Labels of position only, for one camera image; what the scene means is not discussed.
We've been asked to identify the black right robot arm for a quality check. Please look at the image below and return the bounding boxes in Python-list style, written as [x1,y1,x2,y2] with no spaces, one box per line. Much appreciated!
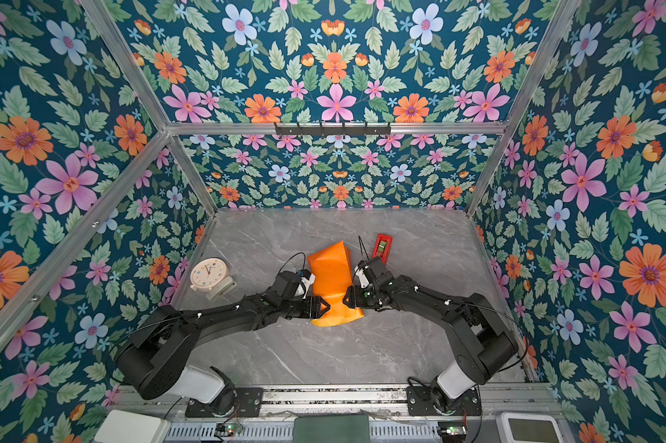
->
[343,258,519,413]

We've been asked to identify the white device bottom right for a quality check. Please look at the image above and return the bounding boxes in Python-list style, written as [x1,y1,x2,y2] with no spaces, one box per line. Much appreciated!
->
[495,412,575,443]

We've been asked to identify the yellow wrapping paper sheet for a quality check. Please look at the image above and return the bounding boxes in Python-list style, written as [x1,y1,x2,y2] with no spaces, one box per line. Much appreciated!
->
[308,242,364,328]

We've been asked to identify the white box bottom left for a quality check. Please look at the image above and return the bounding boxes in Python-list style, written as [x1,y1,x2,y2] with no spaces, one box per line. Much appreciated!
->
[94,410,172,443]

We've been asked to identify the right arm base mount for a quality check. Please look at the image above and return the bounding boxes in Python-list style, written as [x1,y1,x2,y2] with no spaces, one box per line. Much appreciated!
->
[406,380,483,417]

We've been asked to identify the green centre box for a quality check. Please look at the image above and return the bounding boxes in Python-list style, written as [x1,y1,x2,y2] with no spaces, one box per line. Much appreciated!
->
[292,415,371,443]

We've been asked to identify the round white analog clock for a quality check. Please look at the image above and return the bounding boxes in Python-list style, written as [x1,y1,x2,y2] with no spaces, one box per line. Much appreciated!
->
[190,258,233,293]

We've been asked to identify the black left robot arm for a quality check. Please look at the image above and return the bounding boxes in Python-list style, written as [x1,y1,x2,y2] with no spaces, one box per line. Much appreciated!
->
[115,269,330,404]

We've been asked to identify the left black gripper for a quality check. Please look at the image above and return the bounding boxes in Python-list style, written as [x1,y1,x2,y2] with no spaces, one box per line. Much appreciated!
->
[278,295,333,319]

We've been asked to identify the red tape dispenser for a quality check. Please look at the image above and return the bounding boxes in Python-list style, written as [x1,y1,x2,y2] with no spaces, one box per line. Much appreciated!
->
[373,234,394,265]

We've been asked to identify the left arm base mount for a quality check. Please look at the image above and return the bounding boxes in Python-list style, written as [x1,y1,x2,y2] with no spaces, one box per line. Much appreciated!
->
[185,385,264,419]

